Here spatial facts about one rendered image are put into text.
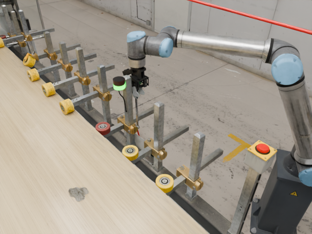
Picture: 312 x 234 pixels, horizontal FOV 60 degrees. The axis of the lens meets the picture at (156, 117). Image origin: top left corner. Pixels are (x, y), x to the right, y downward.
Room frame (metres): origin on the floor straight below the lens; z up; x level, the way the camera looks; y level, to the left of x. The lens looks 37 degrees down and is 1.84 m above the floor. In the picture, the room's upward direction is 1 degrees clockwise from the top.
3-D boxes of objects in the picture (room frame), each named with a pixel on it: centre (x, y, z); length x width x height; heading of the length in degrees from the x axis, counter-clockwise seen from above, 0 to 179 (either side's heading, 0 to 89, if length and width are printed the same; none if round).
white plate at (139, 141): (1.21, 0.11, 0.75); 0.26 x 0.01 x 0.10; 42
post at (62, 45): (1.78, 0.65, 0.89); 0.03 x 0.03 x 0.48; 42
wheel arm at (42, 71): (1.81, 0.67, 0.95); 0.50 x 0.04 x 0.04; 132
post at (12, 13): (2.52, 1.32, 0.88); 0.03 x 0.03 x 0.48; 42
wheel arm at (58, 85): (1.63, 0.50, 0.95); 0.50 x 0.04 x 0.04; 132
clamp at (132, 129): (1.23, 0.17, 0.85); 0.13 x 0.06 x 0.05; 42
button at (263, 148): (0.65, -0.35, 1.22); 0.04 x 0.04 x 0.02
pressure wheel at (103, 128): (1.14, 0.29, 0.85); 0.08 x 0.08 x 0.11
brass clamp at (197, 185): (0.86, -0.17, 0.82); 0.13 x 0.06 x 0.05; 42
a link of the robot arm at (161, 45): (1.25, -0.01, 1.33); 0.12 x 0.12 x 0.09; 72
